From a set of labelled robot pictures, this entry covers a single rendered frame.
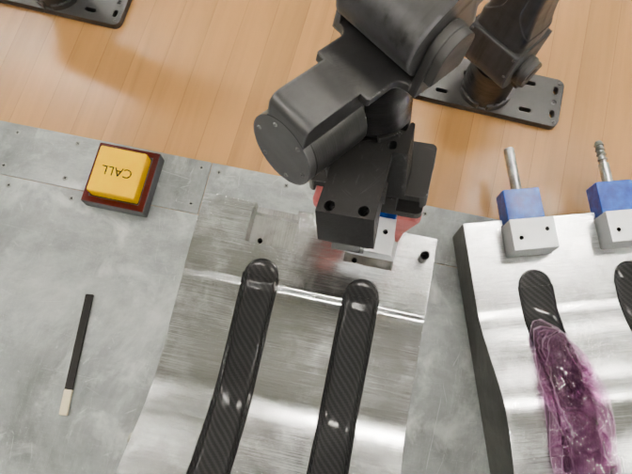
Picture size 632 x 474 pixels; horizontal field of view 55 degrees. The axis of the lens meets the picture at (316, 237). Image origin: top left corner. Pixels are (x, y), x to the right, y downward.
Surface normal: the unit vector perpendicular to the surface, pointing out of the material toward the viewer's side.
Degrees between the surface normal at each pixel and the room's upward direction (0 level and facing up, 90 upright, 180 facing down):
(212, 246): 0
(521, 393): 20
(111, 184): 0
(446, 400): 0
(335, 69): 13
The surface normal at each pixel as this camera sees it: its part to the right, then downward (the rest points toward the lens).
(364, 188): -0.06, -0.61
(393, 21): -0.58, 0.36
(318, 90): 0.16, -0.42
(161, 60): 0.00, -0.28
